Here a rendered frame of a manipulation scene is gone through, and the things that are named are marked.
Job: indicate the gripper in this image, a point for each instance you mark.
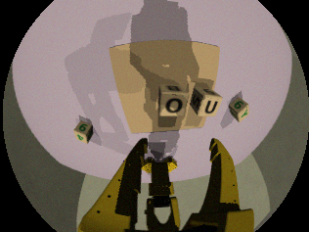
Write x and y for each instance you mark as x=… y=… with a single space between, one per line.
x=116 y=208

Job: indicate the tan flat mat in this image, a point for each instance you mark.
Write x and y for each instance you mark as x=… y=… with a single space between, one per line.
x=139 y=68

